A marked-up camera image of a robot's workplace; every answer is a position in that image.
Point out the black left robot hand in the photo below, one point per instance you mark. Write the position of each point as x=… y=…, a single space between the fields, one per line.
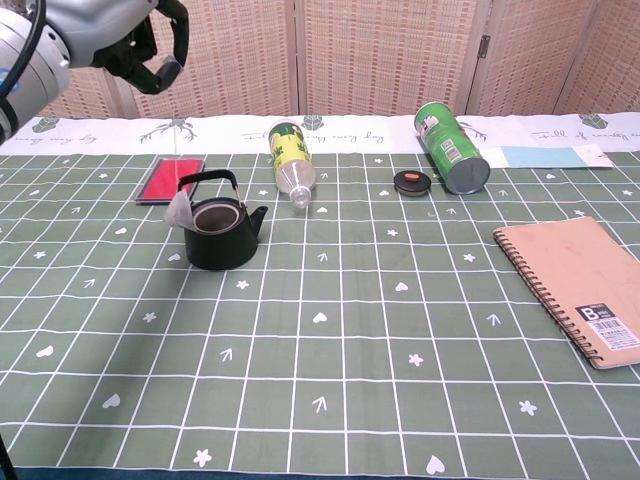
x=142 y=47

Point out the grey pyramid tea bag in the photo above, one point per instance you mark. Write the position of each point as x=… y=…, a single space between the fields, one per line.
x=180 y=212

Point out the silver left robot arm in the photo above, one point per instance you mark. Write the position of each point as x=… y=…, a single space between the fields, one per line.
x=55 y=35

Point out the black cast iron teapot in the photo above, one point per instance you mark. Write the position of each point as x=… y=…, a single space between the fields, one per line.
x=222 y=237

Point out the small black round lid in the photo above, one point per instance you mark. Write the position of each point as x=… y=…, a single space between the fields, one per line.
x=412 y=182

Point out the red ink pad tray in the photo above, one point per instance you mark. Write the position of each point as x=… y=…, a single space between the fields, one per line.
x=162 y=180

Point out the clear plastic bottle yellow label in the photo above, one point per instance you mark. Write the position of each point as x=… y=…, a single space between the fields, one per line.
x=292 y=160

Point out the woven bamboo folding screen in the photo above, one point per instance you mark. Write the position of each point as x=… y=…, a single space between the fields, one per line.
x=380 y=55

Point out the green cylindrical chip can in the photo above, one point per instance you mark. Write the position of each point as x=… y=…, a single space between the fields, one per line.
x=450 y=150

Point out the green grid tablecloth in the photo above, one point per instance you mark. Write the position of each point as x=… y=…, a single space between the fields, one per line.
x=320 y=325

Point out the light blue paper card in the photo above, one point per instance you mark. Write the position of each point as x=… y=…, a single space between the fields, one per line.
x=542 y=156

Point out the brown spiral notebook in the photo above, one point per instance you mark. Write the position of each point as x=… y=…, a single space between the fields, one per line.
x=580 y=285

